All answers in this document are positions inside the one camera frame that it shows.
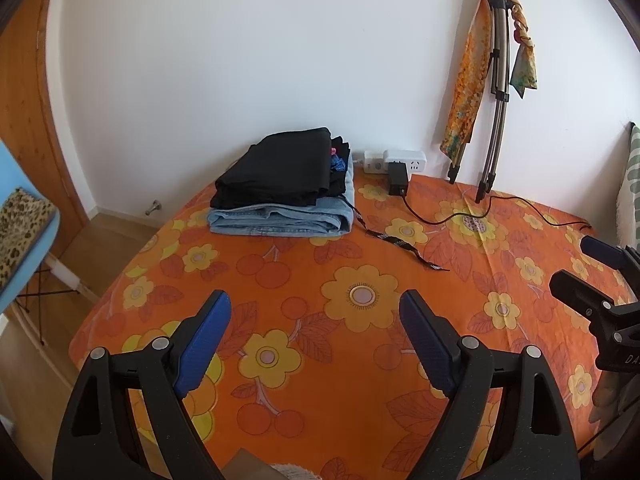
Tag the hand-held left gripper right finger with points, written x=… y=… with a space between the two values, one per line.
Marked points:
x=427 y=345

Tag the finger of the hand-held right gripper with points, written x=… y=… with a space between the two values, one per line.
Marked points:
x=575 y=290
x=600 y=249

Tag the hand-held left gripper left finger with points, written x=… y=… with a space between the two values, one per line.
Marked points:
x=202 y=345

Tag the black pants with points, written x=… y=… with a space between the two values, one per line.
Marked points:
x=280 y=165

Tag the person's right hand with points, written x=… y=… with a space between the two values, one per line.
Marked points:
x=617 y=395

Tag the green striped white pillow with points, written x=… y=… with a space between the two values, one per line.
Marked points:
x=632 y=200

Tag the orange floral bed sheet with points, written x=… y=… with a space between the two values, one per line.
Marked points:
x=325 y=360

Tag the metal door stop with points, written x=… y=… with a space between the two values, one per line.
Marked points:
x=155 y=206

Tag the folded light blue jeans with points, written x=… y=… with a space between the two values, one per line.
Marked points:
x=280 y=220

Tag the beige fluffy cloth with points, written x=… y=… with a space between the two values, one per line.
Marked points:
x=295 y=472

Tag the black power adapter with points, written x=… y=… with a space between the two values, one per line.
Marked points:
x=398 y=180

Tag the silver tripod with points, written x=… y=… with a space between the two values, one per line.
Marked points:
x=500 y=110

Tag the folded black cloth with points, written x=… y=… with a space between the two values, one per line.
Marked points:
x=340 y=183

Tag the white power strip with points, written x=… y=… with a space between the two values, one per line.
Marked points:
x=412 y=160

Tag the light blue chair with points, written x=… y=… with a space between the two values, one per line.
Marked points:
x=30 y=265

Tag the small white socket adapter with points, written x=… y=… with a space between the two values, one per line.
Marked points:
x=372 y=162

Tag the blue knit cloth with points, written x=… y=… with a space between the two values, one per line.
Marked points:
x=339 y=164

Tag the orange patterned scarf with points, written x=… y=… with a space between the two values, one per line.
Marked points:
x=470 y=85

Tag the leopard print cushion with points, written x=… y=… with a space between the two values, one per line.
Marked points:
x=20 y=230

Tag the wooden door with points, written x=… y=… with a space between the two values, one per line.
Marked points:
x=35 y=135

